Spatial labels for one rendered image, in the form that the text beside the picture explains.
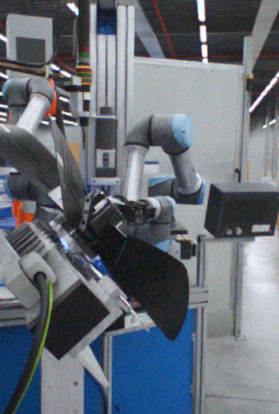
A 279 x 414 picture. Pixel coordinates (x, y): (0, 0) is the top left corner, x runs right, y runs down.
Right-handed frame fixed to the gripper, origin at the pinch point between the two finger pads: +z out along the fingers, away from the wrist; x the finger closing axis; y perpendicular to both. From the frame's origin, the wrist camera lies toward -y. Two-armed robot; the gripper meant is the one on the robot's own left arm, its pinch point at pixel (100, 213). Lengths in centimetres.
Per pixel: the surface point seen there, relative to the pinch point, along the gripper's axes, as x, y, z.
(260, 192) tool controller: -7, 24, -64
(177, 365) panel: 62, 8, -45
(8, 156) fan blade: -16.2, -4.8, 30.6
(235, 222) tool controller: 5, 18, -59
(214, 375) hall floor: 121, -21, -151
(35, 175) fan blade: -12.3, 0.0, 26.1
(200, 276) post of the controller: 27, 11, -51
